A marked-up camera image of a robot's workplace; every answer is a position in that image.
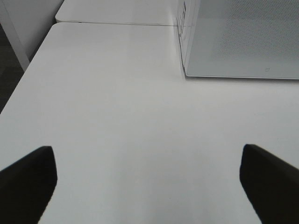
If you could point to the white microwave oven body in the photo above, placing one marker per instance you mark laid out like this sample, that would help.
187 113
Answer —
186 22

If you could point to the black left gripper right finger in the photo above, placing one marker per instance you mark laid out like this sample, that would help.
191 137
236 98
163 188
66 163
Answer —
271 185

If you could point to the white table leg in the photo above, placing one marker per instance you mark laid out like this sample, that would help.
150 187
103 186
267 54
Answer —
13 37

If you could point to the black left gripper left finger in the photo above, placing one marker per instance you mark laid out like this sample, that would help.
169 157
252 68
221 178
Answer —
26 187

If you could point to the white microwave door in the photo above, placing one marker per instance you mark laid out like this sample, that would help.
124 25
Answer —
246 39

